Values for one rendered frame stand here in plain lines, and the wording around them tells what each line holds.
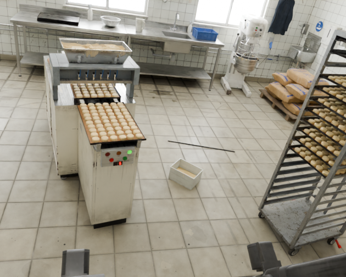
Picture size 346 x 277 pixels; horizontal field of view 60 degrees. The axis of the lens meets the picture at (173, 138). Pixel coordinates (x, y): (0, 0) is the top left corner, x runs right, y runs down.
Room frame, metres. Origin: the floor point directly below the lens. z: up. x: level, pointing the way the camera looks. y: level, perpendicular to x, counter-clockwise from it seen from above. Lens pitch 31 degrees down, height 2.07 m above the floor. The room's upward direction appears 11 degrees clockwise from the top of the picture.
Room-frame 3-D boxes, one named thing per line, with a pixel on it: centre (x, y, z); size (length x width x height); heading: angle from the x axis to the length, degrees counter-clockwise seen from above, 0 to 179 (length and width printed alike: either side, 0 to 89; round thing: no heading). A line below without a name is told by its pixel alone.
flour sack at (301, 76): (5.29, -2.09, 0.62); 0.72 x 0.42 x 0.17; 24
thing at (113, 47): (2.53, 0.79, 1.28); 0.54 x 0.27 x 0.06; 119
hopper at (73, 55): (2.53, 0.79, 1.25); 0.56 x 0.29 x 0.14; 119
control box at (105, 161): (1.77, 0.37, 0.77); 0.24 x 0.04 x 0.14; 119
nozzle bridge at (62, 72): (2.53, 0.79, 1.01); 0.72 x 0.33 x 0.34; 119
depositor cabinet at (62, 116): (2.94, 1.03, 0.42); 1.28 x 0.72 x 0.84; 29
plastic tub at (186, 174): (2.64, -0.21, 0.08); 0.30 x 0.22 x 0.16; 63
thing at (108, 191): (2.09, 0.55, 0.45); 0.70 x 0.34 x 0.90; 29
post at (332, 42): (2.25, -0.96, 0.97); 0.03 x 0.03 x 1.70; 28
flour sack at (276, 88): (5.27, -1.85, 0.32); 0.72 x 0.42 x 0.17; 22
